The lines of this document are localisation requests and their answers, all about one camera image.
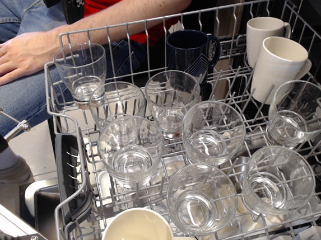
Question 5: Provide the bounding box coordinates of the clear glass cup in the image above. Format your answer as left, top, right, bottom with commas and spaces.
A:
182, 101, 246, 166
166, 164, 238, 236
97, 115, 164, 189
145, 70, 201, 140
266, 80, 321, 148
242, 145, 316, 215
54, 43, 107, 109

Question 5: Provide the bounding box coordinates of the person's bare forearm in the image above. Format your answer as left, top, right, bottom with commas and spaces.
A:
45, 0, 192, 45

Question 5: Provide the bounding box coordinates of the clear glass cup second row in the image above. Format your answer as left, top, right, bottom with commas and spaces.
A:
89, 81, 146, 130

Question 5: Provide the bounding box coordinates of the person's bare hand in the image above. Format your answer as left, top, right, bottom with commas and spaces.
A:
0, 29, 60, 86

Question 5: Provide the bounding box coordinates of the dark blue ceramic mug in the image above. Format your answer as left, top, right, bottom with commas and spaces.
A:
166, 29, 221, 83

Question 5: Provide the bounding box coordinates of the grey shoe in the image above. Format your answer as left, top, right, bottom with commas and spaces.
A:
0, 157, 32, 183

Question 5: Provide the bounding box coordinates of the white mug rear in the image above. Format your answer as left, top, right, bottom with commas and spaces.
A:
246, 16, 291, 68

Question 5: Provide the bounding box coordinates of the white mug front tilted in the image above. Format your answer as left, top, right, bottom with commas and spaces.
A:
250, 36, 311, 105

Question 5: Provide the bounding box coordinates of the cream mug bottom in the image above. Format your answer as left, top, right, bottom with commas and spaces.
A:
102, 208, 196, 240

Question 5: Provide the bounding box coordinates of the dark grey rack handle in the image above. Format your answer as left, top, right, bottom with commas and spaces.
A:
55, 133, 91, 224

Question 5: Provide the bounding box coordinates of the grey wire dishwasher rack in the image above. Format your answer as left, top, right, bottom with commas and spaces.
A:
44, 0, 321, 240

